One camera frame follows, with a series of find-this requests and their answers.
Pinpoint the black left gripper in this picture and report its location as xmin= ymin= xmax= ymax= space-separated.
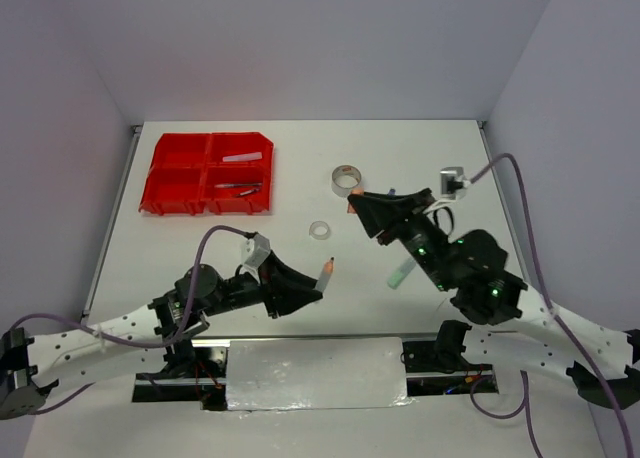
xmin=203 ymin=248 xmax=323 ymax=318

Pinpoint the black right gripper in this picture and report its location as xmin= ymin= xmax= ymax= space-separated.
xmin=342 ymin=186 xmax=452 ymax=289

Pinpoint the orange-tipped clear highlighter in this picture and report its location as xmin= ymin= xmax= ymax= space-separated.
xmin=314 ymin=257 xmax=335 ymax=294

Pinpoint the teal ink pen refill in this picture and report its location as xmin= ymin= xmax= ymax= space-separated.
xmin=214 ymin=182 xmax=262 ymax=189

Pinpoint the pink highlighter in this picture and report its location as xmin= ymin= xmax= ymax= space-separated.
xmin=221 ymin=151 xmax=263 ymax=163

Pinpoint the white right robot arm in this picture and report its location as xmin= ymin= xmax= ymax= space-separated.
xmin=348 ymin=189 xmax=639 ymax=409

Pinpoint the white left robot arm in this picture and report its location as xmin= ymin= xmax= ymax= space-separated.
xmin=1 ymin=254 xmax=326 ymax=420

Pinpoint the large clear tape roll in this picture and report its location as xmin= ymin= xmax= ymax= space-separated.
xmin=331 ymin=165 xmax=362 ymax=198

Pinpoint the green highlighter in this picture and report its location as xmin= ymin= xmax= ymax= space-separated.
xmin=387 ymin=257 xmax=416 ymax=290

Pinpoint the small clear tape roll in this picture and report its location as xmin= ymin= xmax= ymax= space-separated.
xmin=308 ymin=220 xmax=331 ymax=240

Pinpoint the red four-compartment bin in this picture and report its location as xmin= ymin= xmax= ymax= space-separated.
xmin=138 ymin=132 xmax=274 ymax=216

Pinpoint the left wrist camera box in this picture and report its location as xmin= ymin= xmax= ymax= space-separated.
xmin=241 ymin=233 xmax=271 ymax=270

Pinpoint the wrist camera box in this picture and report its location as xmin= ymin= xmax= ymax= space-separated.
xmin=241 ymin=233 xmax=271 ymax=270
xmin=426 ymin=166 xmax=471 ymax=212

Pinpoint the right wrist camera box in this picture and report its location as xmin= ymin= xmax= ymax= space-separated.
xmin=426 ymin=166 xmax=471 ymax=212

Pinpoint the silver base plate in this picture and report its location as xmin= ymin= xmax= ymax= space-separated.
xmin=132 ymin=336 xmax=498 ymax=412

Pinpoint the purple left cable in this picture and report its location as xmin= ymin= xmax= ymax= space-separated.
xmin=9 ymin=225 xmax=251 ymax=417

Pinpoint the purple cable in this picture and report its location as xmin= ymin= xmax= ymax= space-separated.
xmin=9 ymin=225 xmax=251 ymax=417
xmin=467 ymin=153 xmax=636 ymax=458

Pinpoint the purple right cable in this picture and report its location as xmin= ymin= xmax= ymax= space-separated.
xmin=467 ymin=153 xmax=636 ymax=458

